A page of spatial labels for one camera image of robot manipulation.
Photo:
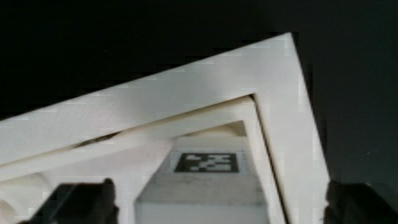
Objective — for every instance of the white square tabletop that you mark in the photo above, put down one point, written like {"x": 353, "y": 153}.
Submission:
{"x": 124, "y": 157}

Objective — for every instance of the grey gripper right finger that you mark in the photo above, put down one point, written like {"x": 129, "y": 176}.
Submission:
{"x": 357, "y": 205}

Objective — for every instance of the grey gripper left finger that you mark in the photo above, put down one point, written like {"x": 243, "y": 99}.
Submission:
{"x": 81, "y": 204}

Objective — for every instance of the white leg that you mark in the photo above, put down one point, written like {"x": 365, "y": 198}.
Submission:
{"x": 204, "y": 190}

